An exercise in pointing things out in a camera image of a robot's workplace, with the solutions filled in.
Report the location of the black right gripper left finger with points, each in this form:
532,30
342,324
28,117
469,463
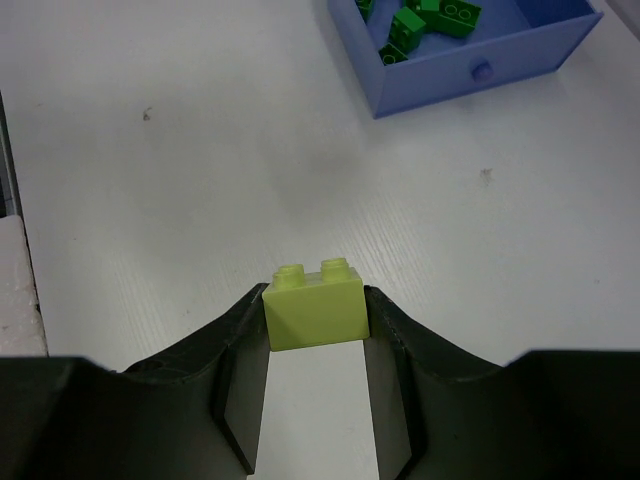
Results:
190,411

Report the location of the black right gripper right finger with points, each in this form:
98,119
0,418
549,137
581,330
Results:
440,412

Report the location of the lime lego brick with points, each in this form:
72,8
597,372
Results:
318,308

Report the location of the green four-stud lego brick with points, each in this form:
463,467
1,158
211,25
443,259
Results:
390,54

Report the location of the green heart lego brick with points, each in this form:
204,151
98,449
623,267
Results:
424,8

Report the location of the dark green square lego brick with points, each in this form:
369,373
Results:
365,8

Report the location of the purple-blue plastic tray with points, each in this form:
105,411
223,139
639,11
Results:
512,41

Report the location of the metal rail on table edge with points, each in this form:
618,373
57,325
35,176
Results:
10,194

